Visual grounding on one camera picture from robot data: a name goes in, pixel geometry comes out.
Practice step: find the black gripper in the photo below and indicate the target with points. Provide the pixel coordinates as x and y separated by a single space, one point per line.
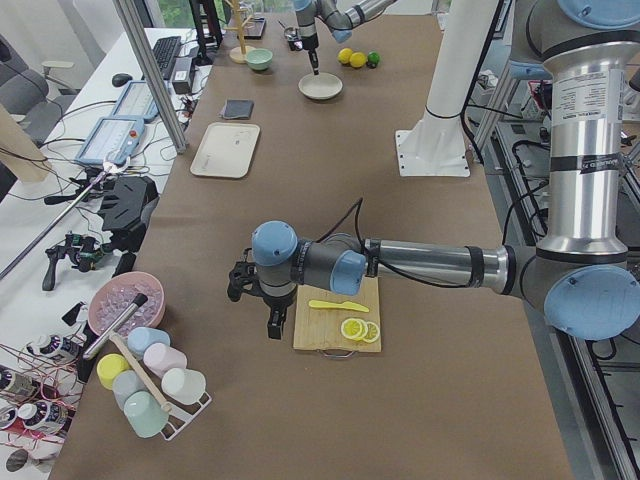
274 304
310 45

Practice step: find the cream round plate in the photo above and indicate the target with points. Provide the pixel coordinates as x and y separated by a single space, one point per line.
323 86

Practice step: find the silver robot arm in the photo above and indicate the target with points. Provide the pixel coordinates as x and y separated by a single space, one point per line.
340 23
576 275

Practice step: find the cream rectangular tray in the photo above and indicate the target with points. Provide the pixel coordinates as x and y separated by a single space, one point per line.
226 150

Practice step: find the yellow lemon far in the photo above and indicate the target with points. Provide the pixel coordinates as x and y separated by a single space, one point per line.
344 55

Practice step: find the yellow lemon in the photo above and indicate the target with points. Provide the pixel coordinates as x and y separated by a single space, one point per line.
358 60
344 55

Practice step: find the metal scoop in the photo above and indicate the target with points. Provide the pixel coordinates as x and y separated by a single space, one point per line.
290 32

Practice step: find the bamboo cutting board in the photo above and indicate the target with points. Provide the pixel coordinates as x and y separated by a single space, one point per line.
320 329

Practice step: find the yellow plastic knife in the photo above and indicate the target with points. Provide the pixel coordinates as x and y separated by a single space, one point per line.
344 305

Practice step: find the yellow lemon near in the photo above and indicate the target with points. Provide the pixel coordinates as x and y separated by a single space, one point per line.
358 60

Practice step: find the mint green bowl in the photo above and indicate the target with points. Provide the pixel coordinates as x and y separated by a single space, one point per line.
259 59

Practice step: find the green lime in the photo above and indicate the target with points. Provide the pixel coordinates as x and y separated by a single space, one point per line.
373 59

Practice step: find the wooden cup tree stand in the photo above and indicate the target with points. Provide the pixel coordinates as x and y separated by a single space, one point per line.
242 15

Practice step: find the grey folded cloth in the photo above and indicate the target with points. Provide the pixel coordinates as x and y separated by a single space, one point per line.
237 109

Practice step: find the lemon slice back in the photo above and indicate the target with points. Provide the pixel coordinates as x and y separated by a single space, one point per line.
371 333

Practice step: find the white cup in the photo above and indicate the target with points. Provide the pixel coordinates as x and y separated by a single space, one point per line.
184 385

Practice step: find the pink cup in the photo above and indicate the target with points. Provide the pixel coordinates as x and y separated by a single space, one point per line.
159 358

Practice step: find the metal muddler stick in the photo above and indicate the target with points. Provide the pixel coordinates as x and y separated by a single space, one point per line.
91 351

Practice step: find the white cup rack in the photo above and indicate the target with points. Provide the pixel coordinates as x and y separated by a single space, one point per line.
180 415

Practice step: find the blue cup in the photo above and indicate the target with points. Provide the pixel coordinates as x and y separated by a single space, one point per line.
141 338

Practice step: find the black keyboard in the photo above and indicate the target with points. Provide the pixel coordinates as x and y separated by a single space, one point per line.
166 50

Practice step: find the mint green cup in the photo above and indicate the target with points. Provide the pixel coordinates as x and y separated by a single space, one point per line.
145 414

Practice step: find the grey cup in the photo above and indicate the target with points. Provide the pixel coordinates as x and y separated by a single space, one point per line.
125 385

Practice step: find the pink bowl of ice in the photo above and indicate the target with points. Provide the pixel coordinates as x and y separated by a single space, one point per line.
117 294

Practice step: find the yellow cup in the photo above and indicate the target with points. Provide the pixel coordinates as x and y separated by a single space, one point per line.
109 367

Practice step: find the far teach pendant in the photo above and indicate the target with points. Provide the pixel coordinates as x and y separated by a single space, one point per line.
136 100

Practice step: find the teach pendant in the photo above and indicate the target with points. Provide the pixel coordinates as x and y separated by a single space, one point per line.
136 100
113 139

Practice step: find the black computer mouse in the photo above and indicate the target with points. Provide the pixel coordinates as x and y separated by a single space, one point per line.
120 79

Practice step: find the black hand-held gripper device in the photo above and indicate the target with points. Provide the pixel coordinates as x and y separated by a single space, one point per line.
84 251

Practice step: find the near teach pendant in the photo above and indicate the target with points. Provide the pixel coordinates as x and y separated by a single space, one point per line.
113 139

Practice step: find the metal reacher grabber stick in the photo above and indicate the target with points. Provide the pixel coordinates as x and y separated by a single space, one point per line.
109 168

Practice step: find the white camera post base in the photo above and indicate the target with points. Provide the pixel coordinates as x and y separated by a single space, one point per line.
435 145

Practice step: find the aluminium frame post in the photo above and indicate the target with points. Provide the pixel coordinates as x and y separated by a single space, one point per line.
127 12

